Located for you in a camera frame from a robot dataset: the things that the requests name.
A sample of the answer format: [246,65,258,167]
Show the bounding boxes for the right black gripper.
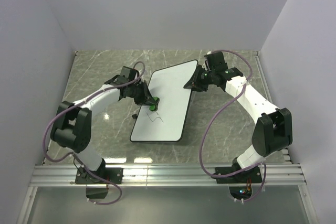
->
[184,65,215,93]

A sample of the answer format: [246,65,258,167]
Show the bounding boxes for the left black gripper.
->
[129,81,156,106]

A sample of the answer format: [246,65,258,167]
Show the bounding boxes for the green whiteboard eraser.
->
[149,97,160,112]

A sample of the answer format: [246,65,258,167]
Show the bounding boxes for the white whiteboard black frame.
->
[130,60,198,142]

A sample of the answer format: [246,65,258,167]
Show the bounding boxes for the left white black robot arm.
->
[48,66,160,183]

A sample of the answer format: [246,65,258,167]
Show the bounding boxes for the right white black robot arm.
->
[184,50,292,182]

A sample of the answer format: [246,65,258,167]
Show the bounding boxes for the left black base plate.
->
[75,167,123,185]

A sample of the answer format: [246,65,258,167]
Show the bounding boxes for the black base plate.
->
[75,167,123,185]
[213,167,262,184]

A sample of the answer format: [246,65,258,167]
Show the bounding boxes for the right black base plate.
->
[213,167,262,184]

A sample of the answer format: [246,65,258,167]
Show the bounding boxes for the aluminium front rail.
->
[29,164,306,187]

